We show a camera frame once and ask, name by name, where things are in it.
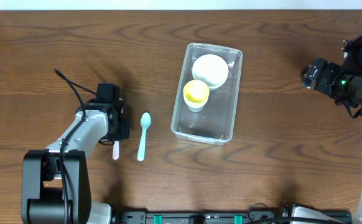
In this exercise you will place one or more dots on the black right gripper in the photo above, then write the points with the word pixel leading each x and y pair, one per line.
pixel 335 73

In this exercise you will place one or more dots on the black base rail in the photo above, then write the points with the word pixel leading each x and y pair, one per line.
pixel 257 213

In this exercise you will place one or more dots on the pink plastic fork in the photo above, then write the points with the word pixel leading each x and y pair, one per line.
pixel 115 153

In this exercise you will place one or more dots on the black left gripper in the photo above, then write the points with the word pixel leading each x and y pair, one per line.
pixel 124 132

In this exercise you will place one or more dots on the clear plastic container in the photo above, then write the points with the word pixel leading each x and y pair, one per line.
pixel 214 124

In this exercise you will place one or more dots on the white bowl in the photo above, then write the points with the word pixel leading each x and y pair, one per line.
pixel 211 69

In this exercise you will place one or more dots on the white cup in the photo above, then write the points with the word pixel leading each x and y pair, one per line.
pixel 195 107

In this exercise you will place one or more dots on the yellow cup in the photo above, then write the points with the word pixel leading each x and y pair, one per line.
pixel 196 91

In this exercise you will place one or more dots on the mint green plastic spoon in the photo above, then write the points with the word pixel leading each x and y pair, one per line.
pixel 145 123

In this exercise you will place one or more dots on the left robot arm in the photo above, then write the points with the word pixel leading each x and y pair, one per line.
pixel 55 181

